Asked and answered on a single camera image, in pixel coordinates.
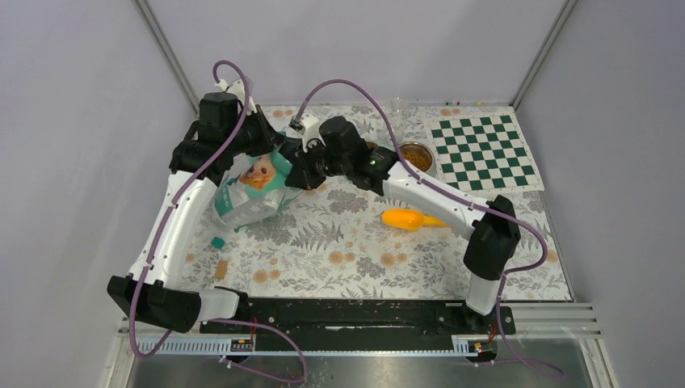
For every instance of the mint double pet bowl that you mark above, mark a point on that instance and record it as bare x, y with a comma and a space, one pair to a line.
413, 160

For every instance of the small teal cube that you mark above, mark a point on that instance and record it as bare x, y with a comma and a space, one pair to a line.
218, 243

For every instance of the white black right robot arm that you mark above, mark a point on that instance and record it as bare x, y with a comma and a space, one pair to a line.
334, 148

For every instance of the green white checkerboard mat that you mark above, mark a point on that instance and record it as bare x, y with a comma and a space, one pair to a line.
483, 155

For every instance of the floral table mat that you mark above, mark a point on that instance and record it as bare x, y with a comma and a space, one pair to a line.
331, 241

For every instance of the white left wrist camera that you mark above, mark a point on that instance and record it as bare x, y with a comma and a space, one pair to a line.
242, 90

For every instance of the teal pet food bag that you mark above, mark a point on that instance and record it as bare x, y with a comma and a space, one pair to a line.
254, 188

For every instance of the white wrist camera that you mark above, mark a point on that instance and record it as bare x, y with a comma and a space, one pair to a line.
309, 128
242, 90

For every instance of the white slotted cable duct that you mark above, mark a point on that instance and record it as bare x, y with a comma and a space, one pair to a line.
273, 345

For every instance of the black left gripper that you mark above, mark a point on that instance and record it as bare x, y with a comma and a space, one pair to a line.
269, 137

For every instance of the yellow plastic scoop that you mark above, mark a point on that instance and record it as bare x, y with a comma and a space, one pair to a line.
408, 219

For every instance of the small tan wooden block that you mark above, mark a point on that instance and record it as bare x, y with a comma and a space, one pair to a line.
221, 269

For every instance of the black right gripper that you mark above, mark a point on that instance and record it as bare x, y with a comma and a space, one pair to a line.
301, 175

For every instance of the clear plastic water bottle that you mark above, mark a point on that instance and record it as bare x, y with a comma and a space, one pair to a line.
398, 114

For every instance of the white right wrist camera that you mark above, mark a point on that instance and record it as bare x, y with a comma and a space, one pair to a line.
309, 128

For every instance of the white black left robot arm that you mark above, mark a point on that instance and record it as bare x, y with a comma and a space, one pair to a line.
229, 124

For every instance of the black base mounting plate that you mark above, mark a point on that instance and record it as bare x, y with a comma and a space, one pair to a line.
381, 320

